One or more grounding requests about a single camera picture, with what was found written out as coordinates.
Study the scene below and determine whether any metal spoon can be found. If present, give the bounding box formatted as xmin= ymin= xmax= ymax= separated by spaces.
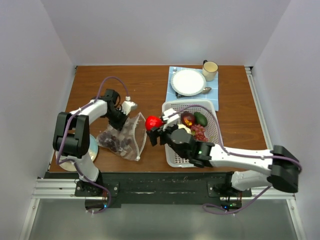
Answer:
xmin=201 ymin=87 xmax=212 ymax=95

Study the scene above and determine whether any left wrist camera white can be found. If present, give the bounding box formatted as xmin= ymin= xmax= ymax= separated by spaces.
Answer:
xmin=121 ymin=100 xmax=138 ymax=116

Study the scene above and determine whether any fake red apple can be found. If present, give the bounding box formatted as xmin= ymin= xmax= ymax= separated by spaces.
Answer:
xmin=145 ymin=115 xmax=164 ymax=131

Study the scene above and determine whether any white paper plate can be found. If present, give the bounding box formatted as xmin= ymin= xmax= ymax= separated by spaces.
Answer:
xmin=170 ymin=69 xmax=206 ymax=97

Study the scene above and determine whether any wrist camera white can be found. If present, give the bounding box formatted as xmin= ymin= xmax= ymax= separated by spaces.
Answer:
xmin=121 ymin=100 xmax=138 ymax=116
xmin=161 ymin=108 xmax=180 ymax=131

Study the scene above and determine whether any fake green pepper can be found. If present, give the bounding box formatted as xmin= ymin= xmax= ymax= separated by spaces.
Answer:
xmin=193 ymin=112 xmax=208 ymax=127

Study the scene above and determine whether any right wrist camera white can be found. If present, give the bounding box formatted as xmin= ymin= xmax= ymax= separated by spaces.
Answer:
xmin=161 ymin=108 xmax=180 ymax=131

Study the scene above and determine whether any white perforated plastic basket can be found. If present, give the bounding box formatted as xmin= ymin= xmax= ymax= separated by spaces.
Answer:
xmin=162 ymin=99 xmax=222 ymax=168

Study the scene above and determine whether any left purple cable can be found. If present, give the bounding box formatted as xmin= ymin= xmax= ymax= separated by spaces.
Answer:
xmin=55 ymin=76 xmax=131 ymax=215

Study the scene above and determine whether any fake red grapes bunch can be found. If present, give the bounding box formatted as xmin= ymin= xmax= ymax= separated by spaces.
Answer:
xmin=190 ymin=124 xmax=209 ymax=142

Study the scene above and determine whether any right side aluminium rail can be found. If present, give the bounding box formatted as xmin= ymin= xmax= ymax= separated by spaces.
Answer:
xmin=244 ymin=66 xmax=273 ymax=150

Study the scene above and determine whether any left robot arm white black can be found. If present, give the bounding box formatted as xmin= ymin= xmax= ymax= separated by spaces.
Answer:
xmin=52 ymin=89 xmax=136 ymax=197

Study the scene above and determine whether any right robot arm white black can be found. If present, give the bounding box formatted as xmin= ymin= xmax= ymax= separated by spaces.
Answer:
xmin=146 ymin=125 xmax=302 ymax=197

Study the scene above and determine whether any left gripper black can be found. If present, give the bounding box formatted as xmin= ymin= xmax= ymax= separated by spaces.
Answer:
xmin=104 ymin=107 xmax=130 ymax=132

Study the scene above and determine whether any aluminium frame rail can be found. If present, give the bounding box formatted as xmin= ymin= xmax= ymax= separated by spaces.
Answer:
xmin=32 ymin=179 xmax=296 ymax=200

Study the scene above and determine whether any blue beige ceramic plate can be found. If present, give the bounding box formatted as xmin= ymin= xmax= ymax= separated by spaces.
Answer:
xmin=58 ymin=134 xmax=99 ymax=172

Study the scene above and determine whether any fake dark red fruit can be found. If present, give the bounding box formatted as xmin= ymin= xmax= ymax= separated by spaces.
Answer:
xmin=180 ymin=111 xmax=196 ymax=128

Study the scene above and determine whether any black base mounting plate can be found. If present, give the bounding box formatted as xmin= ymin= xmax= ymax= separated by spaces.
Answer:
xmin=74 ymin=172 xmax=253 ymax=210

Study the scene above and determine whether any cream enamel mug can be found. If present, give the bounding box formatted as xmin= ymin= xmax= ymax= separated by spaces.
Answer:
xmin=202 ymin=60 xmax=219 ymax=82

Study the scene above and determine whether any fake white cauliflower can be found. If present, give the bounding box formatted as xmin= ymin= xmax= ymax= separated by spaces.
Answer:
xmin=177 ymin=124 xmax=193 ymax=135

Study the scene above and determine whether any clear zip top bag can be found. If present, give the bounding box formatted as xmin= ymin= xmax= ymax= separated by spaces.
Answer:
xmin=96 ymin=112 xmax=147 ymax=161

